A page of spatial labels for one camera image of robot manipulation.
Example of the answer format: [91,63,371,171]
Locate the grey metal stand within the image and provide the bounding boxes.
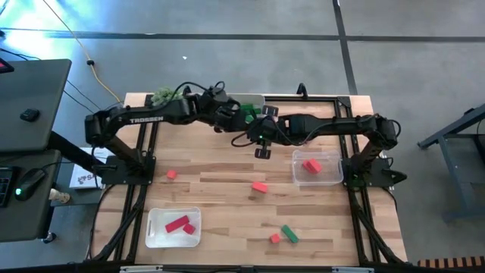
[416,102,485,221]

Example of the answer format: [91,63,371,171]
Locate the yellow cable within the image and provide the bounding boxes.
[40,0,125,106]

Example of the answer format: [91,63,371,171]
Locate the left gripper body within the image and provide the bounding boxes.
[197,92,236,132]

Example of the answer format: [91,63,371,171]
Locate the long orange block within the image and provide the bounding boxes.
[307,158,324,175]

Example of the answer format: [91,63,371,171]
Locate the black aluminium table frame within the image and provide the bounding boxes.
[86,82,412,266]

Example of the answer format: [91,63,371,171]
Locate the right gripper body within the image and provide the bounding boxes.
[248,115,292,146]

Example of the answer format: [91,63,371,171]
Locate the light grey plastic bin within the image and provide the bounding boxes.
[223,93,267,126]

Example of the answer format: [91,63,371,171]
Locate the yellow black striped strip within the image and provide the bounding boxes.
[416,256,485,268]

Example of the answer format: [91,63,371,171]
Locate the green plant in white pot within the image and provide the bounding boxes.
[150,86,183,107]

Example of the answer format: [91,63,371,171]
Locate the black computer mouse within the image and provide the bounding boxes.
[14,168,47,202]

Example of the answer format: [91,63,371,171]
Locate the long red block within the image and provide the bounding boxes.
[164,215,190,234]

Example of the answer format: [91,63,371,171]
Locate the white plastic bin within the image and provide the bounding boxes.
[144,206,202,249]

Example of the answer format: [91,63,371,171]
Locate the grey metal bracket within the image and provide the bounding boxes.
[119,265,164,273]
[331,266,375,273]

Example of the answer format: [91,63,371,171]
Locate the dark grey desk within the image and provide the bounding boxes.
[0,58,73,153]
[0,149,63,243]

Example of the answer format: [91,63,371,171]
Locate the small black puck device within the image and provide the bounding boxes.
[19,108,41,123]

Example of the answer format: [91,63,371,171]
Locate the clear plastic bin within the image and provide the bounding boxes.
[290,149,345,187]

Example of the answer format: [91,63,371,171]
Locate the black device red light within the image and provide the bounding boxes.
[0,57,15,75]

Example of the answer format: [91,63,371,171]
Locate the white printed sheet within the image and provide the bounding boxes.
[68,146,114,190]

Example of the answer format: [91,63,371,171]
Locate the black keyboard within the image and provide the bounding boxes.
[0,165,14,209]

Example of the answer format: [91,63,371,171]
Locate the cream power plug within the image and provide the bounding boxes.
[48,188,72,205]

